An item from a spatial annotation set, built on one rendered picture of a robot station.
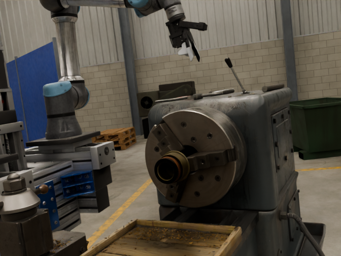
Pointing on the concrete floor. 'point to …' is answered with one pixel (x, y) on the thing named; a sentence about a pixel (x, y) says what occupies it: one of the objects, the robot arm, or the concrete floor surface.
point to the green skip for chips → (316, 127)
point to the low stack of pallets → (117, 137)
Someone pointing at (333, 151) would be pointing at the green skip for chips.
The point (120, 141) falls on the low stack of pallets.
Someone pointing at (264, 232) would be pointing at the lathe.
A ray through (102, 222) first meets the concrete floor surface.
